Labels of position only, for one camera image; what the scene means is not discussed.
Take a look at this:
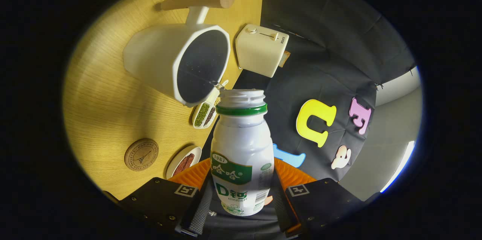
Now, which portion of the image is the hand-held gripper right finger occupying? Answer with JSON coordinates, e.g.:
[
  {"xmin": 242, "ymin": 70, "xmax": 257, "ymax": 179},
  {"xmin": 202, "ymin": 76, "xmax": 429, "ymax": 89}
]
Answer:
[{"xmin": 270, "ymin": 157, "xmax": 365, "ymax": 237}]

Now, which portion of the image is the white juice bottle green label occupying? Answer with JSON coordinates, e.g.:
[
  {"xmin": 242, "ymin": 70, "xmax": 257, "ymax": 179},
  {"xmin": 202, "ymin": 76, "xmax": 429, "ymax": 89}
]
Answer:
[{"xmin": 210, "ymin": 89, "xmax": 275, "ymax": 217}]

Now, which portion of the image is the wooden table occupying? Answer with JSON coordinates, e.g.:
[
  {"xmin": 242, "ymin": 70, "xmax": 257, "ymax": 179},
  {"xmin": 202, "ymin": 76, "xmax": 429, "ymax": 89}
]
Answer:
[{"xmin": 62, "ymin": 0, "xmax": 264, "ymax": 201}]

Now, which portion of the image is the white divided dish of beans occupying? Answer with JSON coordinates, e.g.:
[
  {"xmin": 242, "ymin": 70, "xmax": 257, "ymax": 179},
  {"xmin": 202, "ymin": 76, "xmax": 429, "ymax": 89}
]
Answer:
[{"xmin": 192, "ymin": 79, "xmax": 229, "ymax": 130}]

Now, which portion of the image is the cream toaster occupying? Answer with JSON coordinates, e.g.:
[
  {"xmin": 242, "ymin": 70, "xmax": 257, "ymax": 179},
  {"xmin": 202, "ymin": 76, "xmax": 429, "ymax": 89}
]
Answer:
[{"xmin": 235, "ymin": 24, "xmax": 290, "ymax": 78}]

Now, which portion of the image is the black backdrop cloth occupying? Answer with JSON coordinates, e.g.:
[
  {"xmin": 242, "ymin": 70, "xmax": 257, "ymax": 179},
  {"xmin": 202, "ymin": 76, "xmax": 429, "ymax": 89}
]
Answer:
[{"xmin": 200, "ymin": 0, "xmax": 418, "ymax": 240}]

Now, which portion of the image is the white round plate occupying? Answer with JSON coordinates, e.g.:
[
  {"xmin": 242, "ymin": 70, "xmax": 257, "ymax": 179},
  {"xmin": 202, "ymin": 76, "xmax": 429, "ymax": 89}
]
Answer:
[{"xmin": 166, "ymin": 145, "xmax": 202, "ymax": 179}]

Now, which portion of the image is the round cork coaster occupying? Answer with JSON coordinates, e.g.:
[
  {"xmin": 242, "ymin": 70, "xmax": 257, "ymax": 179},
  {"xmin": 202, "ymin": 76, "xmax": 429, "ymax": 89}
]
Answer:
[{"xmin": 124, "ymin": 138, "xmax": 159, "ymax": 172}]

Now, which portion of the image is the white cup wooden handle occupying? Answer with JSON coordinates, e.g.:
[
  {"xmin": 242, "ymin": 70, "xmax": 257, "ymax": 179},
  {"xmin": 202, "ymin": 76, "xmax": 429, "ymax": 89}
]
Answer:
[{"xmin": 123, "ymin": 0, "xmax": 236, "ymax": 107}]

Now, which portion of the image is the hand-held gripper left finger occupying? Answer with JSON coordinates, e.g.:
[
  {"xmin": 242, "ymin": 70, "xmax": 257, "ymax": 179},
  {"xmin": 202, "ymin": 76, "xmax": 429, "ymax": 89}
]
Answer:
[{"xmin": 119, "ymin": 157, "xmax": 214, "ymax": 237}]

